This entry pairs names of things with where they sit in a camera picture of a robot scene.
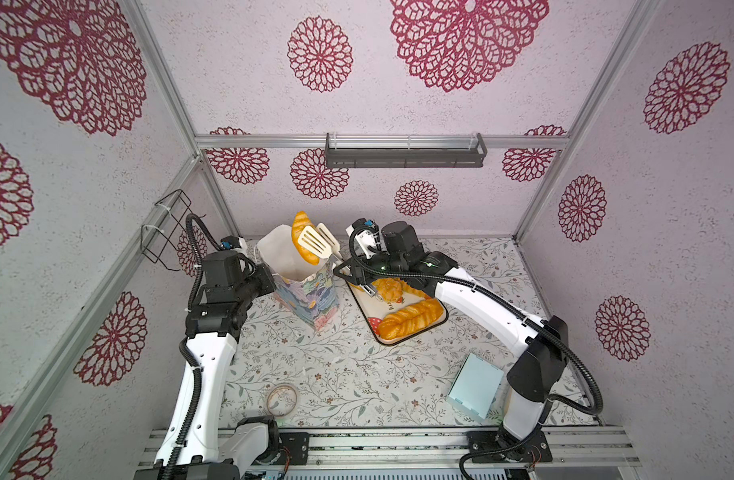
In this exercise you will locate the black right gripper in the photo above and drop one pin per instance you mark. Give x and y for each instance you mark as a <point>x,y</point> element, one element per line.
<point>358,277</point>

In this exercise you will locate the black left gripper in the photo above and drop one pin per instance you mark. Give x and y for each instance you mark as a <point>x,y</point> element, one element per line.
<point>261,272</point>

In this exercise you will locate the floral paper gift bag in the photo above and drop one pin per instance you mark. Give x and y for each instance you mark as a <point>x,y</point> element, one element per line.
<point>307,290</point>

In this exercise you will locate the white slotted tongs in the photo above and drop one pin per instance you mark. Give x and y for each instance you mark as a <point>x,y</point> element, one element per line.
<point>331,245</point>

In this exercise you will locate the long croissant bread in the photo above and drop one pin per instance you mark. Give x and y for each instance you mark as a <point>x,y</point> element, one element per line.
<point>304,239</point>

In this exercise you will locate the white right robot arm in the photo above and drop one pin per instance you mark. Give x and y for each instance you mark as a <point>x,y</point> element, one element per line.
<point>538,345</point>

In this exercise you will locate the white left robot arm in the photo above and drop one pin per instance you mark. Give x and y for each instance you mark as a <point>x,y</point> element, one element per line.
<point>212,333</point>

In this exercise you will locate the braided yellow bread loaf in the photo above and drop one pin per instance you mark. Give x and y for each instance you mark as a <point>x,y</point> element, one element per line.
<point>411,319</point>

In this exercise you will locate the strawberry print serving tray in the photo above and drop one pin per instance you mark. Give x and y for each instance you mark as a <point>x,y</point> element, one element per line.
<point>375,309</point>

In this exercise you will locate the round tape roll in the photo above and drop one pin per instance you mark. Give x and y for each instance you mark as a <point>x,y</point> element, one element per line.
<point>282,400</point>

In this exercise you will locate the black wire wall basket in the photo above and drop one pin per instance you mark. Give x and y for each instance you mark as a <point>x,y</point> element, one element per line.
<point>158,238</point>

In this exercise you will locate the black wall shelf rack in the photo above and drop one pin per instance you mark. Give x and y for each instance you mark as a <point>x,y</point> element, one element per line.
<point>407,156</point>

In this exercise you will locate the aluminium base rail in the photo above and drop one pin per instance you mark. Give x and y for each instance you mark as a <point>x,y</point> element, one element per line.
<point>561,452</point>

